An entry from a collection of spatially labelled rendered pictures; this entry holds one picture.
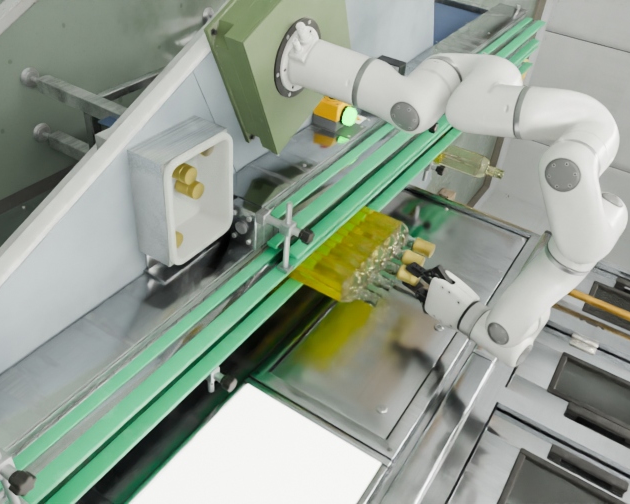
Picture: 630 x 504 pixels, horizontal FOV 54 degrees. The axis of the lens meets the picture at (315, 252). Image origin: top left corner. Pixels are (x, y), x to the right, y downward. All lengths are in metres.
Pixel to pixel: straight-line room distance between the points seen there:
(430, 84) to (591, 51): 6.07
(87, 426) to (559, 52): 6.63
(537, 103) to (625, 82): 6.16
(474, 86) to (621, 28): 6.01
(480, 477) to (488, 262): 0.67
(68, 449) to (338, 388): 0.54
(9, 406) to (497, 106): 0.90
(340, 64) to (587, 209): 0.50
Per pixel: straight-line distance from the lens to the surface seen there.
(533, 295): 1.13
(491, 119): 1.06
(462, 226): 1.86
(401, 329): 1.44
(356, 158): 1.50
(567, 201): 0.99
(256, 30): 1.13
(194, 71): 1.17
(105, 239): 1.15
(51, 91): 1.82
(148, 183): 1.10
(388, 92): 1.13
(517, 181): 7.85
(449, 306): 1.31
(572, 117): 1.06
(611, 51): 7.13
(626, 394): 1.57
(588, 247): 1.02
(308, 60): 1.20
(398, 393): 1.31
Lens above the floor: 1.48
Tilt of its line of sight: 22 degrees down
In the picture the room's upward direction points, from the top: 115 degrees clockwise
